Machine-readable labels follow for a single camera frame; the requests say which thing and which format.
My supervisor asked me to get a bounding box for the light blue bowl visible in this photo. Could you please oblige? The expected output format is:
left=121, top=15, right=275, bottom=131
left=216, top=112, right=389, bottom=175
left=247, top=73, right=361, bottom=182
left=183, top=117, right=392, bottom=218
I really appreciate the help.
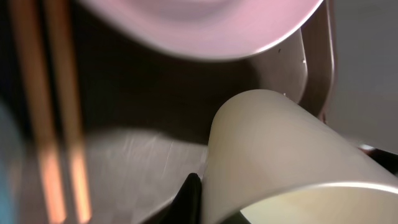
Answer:
left=1, top=100, right=23, bottom=224

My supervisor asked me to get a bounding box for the wooden chopstick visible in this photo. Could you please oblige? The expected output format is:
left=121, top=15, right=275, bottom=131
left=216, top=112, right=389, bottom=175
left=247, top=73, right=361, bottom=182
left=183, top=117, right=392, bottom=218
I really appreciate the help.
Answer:
left=10, top=0, right=67, bottom=223
left=44, top=0, right=92, bottom=223

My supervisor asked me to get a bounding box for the dark brown tray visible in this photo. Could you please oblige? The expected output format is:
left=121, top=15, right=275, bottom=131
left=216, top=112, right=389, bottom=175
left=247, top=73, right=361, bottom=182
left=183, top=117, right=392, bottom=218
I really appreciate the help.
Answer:
left=70, top=1, right=330, bottom=223

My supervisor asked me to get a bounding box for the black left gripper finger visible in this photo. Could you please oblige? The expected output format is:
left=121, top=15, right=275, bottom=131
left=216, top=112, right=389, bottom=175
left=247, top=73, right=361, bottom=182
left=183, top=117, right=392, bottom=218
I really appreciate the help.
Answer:
left=160, top=173, right=201, bottom=224

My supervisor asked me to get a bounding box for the pink bowl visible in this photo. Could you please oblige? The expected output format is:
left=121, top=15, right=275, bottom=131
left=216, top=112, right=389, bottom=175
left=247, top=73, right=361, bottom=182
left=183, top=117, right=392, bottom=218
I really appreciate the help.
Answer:
left=80, top=0, right=323, bottom=61

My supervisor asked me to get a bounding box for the cream white cup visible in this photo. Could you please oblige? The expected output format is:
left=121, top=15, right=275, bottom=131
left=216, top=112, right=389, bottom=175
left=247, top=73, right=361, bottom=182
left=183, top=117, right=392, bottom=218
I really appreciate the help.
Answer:
left=201, top=90, right=397, bottom=224

